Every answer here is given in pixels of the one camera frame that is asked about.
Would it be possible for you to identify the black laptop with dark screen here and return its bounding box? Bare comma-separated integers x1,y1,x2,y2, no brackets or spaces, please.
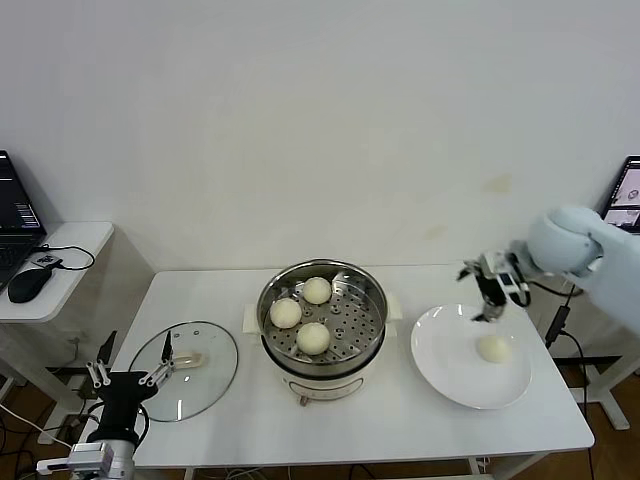
0,149,49,296

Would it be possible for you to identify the black computer mouse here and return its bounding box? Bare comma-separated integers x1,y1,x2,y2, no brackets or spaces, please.
7,267,54,304

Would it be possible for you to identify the white side table with mouse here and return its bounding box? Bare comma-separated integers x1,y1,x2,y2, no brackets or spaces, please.
0,221,115,426

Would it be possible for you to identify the round white plate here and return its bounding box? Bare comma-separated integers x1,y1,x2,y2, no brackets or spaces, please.
411,304,534,411

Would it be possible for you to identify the round glass pot lid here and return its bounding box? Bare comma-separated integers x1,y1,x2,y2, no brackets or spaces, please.
127,320,240,424

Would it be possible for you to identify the thin black looped cable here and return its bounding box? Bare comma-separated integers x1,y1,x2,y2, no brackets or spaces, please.
34,243,96,272

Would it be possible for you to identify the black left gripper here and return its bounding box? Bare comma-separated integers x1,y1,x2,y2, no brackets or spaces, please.
84,329,176,444

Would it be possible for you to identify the white side table with label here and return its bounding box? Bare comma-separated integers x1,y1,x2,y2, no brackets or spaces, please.
554,272,640,434

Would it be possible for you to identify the white steamed baozi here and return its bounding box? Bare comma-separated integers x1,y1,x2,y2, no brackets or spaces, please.
295,322,332,356
475,335,514,365
269,298,304,330
303,277,333,305

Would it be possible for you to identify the black cable with adapter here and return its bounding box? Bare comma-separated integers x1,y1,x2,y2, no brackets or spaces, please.
543,282,599,401

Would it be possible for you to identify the white floor power strip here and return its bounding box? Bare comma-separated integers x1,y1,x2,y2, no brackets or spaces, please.
37,424,74,447

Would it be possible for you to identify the stainless steel steamer basket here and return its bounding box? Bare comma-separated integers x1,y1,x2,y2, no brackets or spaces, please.
257,258,390,375

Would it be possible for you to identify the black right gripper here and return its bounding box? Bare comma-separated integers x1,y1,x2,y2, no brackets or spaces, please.
455,259,509,324

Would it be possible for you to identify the grey laptop with light screen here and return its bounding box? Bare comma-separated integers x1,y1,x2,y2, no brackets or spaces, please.
599,155,640,229

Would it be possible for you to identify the cream electric cooker base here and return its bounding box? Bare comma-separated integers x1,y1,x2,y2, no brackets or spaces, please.
242,293,404,407

